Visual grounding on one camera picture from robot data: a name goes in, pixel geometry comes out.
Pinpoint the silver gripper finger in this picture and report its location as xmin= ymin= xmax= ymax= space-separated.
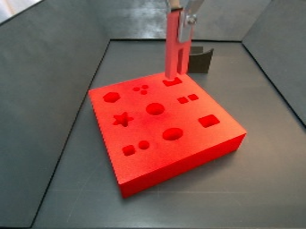
xmin=178 ymin=0 xmax=205 ymax=43

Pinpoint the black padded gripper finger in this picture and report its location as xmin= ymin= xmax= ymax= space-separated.
xmin=165 ymin=0 xmax=181 ymax=12

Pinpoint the red double-square peg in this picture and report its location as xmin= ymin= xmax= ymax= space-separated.
xmin=165 ymin=9 xmax=193 ymax=80

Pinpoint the black curved stand fixture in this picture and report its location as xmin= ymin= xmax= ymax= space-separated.
xmin=188 ymin=47 xmax=214 ymax=73

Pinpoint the red shape-sorting board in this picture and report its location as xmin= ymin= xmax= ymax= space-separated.
xmin=89 ymin=73 xmax=247 ymax=198

